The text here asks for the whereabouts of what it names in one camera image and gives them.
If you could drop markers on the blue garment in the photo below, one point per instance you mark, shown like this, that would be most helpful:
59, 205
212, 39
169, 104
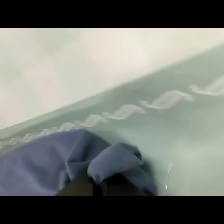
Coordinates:
40, 160

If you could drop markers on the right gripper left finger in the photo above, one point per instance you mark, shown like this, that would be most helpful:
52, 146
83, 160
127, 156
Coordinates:
77, 187

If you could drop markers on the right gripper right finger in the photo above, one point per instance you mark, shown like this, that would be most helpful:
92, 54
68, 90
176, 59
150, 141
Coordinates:
124, 187

